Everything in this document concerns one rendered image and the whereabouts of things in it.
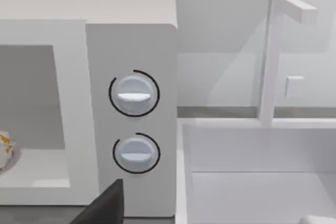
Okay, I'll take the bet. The pale blue microwave knob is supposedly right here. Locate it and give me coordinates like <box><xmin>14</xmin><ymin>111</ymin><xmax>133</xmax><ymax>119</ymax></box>
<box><xmin>115</xmin><ymin>76</ymin><xmax>153</xmax><ymax>110</ymax></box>
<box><xmin>117</xmin><ymin>137</ymin><xmax>155</xmax><ymax>169</ymax></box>

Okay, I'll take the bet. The pale microwave oven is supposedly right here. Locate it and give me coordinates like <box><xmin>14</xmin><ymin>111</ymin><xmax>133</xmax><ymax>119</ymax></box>
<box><xmin>0</xmin><ymin>0</ymin><xmax>179</xmax><ymax>220</ymax></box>

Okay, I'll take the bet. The tall white tap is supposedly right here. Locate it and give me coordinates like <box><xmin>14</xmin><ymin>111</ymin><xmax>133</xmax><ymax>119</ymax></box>
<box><xmin>258</xmin><ymin>0</ymin><xmax>317</xmax><ymax>128</ymax></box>

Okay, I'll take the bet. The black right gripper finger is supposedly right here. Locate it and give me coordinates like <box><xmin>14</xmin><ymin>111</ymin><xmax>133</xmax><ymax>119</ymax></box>
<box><xmin>71</xmin><ymin>178</ymin><xmax>124</xmax><ymax>224</ymax></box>

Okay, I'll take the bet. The white sink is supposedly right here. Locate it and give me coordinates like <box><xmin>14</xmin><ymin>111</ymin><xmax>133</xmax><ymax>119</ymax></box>
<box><xmin>175</xmin><ymin>118</ymin><xmax>336</xmax><ymax>224</ymax></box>

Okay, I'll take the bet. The white and yellow item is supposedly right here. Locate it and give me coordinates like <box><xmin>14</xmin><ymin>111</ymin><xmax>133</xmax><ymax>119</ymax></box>
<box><xmin>0</xmin><ymin>131</ymin><xmax>16</xmax><ymax>174</ymax></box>

